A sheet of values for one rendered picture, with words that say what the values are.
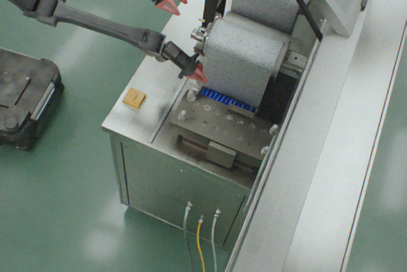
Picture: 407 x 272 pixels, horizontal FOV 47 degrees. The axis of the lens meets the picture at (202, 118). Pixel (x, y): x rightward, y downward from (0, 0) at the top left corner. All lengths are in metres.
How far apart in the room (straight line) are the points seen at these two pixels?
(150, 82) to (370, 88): 0.91
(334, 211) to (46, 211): 1.83
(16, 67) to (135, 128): 1.24
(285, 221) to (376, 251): 1.95
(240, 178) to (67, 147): 1.36
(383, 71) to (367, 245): 1.53
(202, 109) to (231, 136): 0.15
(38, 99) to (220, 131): 1.34
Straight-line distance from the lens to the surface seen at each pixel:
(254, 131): 1.71
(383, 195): 2.98
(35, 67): 2.89
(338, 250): 1.16
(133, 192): 2.33
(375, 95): 1.40
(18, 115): 2.67
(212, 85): 1.76
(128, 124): 1.84
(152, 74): 1.97
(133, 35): 1.67
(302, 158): 0.97
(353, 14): 1.23
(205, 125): 1.70
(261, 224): 0.90
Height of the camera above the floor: 2.49
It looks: 59 degrees down
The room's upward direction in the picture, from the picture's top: 10 degrees clockwise
